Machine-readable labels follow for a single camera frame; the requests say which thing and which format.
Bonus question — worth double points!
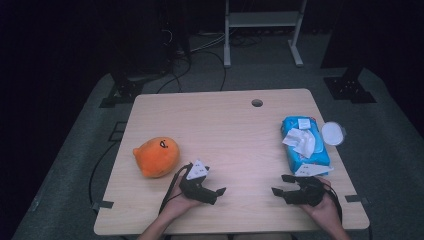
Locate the black floor cable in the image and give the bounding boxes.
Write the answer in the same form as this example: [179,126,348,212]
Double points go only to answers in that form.
[88,141,118,206]
[156,49,193,94]
[196,49,228,92]

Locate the black floor tape square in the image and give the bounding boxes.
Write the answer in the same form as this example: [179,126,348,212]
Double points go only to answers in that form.
[108,121,128,143]

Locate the person's right hand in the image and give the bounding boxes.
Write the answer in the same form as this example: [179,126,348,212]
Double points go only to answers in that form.
[301,178,342,225]

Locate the blue wet wipes pack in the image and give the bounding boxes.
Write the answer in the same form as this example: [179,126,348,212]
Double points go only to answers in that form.
[280,115,332,176]

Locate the black tape strip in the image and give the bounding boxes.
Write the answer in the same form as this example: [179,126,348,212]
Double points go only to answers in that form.
[344,194,369,205]
[92,200,114,211]

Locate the white wet wipe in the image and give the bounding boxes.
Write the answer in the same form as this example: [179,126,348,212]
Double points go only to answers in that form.
[282,128,317,159]

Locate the left hand-held gripper black cable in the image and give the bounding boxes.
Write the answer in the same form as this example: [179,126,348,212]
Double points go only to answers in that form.
[159,162,194,214]

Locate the hand-held gripper black cable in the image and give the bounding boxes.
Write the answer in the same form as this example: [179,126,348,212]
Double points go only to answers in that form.
[324,183,344,224]
[159,162,194,214]

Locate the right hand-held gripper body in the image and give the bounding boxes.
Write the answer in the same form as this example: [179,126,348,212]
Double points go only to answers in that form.
[283,163,334,207]

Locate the white metal stand frame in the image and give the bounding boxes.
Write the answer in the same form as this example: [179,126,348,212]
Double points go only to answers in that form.
[223,0,308,68]

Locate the right hand-held gripper black cable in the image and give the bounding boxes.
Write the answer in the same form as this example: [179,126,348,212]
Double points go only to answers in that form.
[324,183,344,224]

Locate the orange plush toy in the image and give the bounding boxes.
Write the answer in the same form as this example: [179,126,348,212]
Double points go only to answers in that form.
[132,136,181,179]

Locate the white floor cables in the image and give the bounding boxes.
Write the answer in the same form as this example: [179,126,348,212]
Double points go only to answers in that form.
[191,32,228,54]

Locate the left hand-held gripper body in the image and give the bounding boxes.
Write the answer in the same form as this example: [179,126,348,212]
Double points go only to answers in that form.
[180,159,218,205]

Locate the black stand base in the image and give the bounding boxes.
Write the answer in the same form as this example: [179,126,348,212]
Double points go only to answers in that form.
[99,71,145,109]
[323,66,378,104]

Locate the person's left hand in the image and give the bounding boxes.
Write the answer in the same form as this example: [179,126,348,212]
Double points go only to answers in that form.
[161,176,201,219]

